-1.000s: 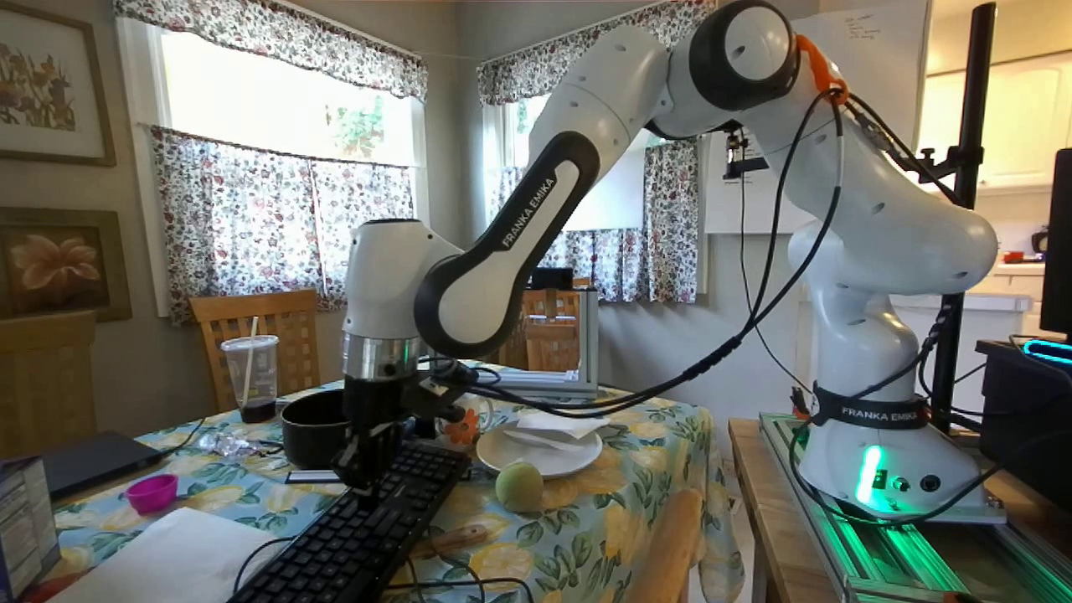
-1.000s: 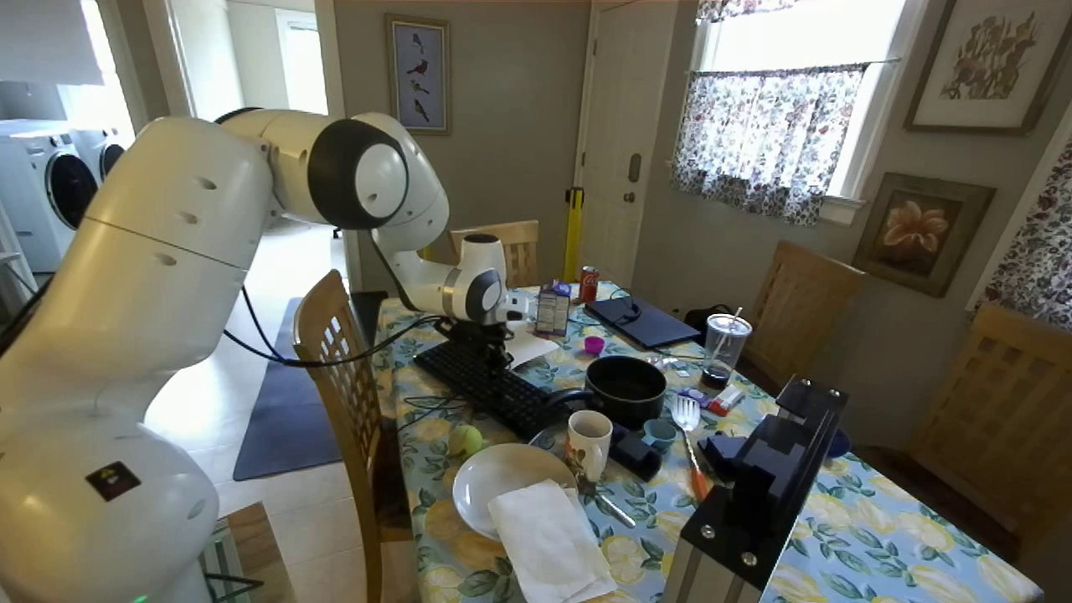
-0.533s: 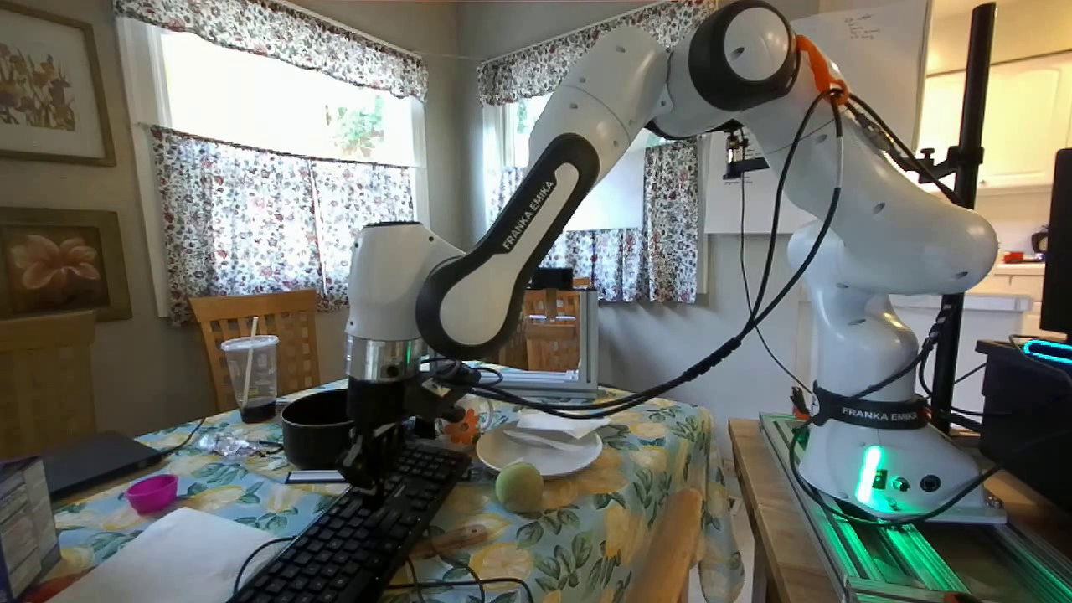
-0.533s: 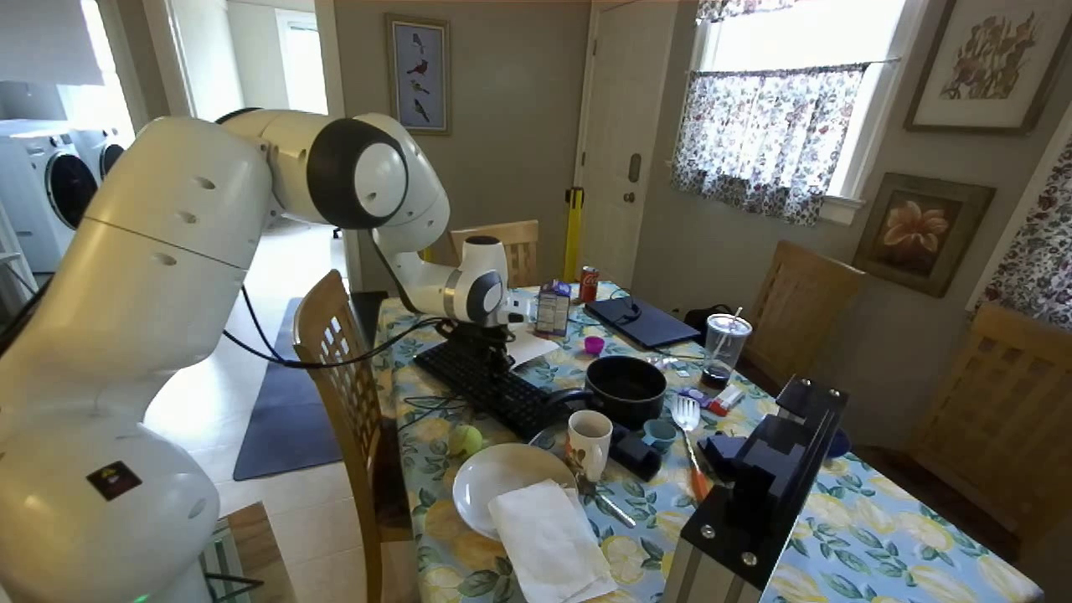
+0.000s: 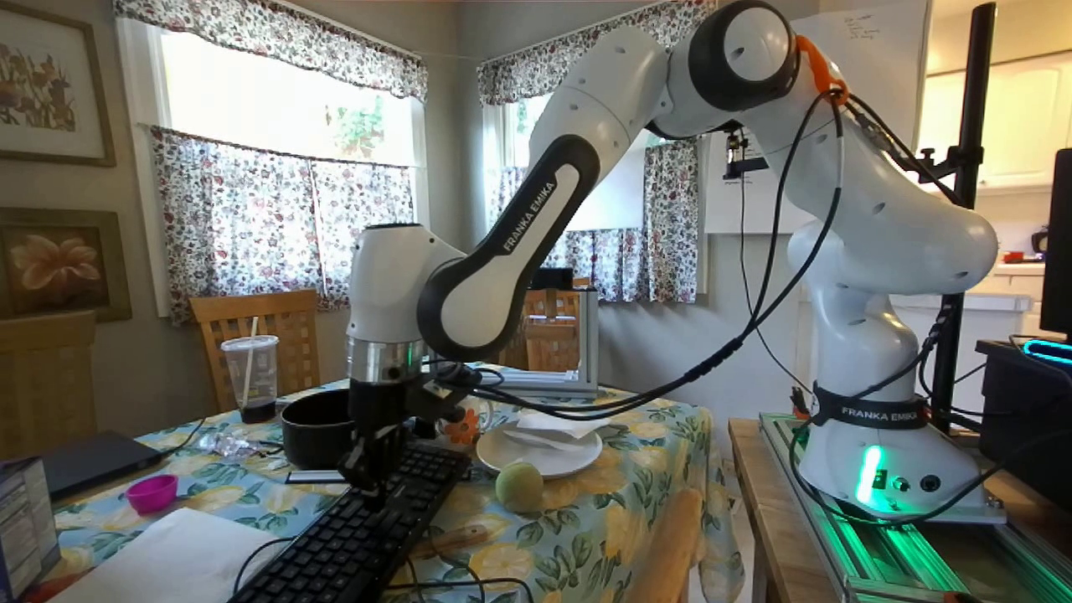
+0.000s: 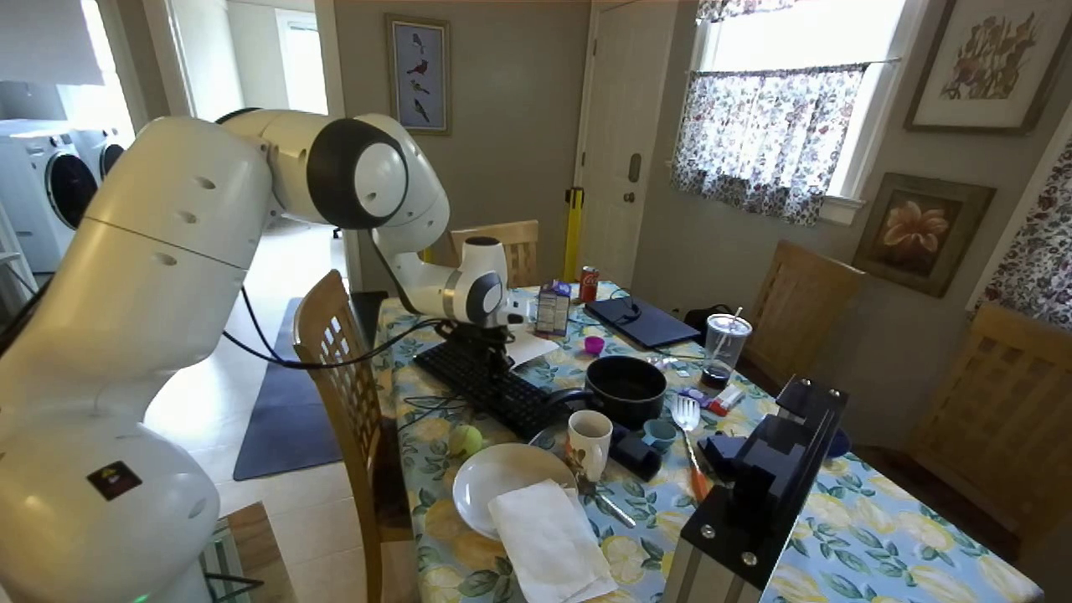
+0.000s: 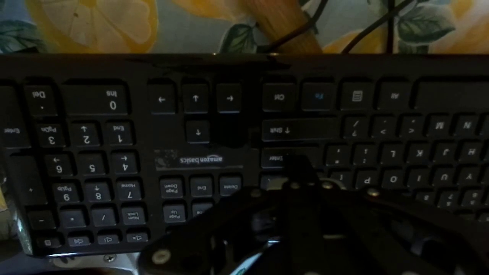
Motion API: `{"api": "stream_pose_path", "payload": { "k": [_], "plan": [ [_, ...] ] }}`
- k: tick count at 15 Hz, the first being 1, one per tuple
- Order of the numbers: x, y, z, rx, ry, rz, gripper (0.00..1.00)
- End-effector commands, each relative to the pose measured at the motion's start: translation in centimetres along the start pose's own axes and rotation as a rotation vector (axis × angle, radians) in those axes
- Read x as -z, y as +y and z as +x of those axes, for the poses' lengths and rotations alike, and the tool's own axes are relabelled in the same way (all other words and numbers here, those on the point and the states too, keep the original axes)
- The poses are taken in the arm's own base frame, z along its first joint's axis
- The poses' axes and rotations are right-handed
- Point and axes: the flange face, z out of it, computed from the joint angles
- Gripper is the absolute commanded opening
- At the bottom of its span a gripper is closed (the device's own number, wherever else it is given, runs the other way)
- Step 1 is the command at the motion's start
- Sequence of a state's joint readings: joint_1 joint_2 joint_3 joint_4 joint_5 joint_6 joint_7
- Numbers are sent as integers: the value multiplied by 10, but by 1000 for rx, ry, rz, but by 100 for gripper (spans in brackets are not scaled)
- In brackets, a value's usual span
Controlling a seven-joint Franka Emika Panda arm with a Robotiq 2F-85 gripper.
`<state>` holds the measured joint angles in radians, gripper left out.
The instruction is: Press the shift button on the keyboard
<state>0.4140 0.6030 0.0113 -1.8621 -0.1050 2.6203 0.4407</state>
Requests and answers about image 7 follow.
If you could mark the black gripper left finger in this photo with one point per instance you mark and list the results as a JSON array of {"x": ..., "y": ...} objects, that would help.
[{"x": 245, "y": 230}]

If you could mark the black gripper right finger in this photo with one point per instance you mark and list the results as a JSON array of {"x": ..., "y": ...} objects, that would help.
[{"x": 367, "y": 230}]

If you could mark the black computer keyboard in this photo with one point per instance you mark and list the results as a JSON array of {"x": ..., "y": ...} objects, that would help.
[{"x": 127, "y": 132}]

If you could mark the lemon print tablecloth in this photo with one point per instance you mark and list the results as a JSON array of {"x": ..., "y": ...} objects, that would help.
[{"x": 193, "y": 25}]

